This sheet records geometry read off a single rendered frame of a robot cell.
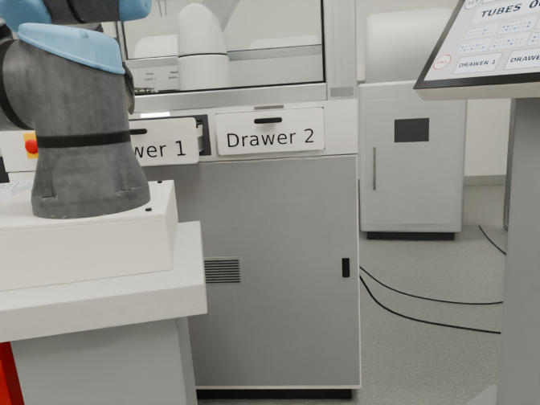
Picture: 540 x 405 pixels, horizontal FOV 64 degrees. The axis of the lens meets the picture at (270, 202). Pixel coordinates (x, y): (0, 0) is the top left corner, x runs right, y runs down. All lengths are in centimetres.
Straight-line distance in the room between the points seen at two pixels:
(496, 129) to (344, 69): 349
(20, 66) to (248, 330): 102
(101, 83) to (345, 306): 99
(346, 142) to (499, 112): 346
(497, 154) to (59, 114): 431
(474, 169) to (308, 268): 346
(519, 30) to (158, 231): 81
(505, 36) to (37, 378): 101
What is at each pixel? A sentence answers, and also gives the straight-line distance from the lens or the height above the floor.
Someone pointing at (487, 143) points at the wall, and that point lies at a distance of 459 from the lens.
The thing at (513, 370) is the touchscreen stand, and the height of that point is 30.
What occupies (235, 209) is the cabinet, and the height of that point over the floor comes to 66.
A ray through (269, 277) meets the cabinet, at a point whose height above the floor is 45.
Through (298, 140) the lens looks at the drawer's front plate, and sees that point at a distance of 118.
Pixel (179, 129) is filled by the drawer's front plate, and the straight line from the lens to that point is 109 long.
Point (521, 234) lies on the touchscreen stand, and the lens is 112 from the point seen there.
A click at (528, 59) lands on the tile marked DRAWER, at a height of 100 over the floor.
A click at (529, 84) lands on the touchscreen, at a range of 95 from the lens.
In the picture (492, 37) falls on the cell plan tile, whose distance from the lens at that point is 107.
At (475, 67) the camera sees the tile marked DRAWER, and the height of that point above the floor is 100.
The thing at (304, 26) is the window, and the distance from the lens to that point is 122.
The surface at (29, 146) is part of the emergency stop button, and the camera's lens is 135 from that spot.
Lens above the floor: 97
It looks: 14 degrees down
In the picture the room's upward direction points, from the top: 4 degrees counter-clockwise
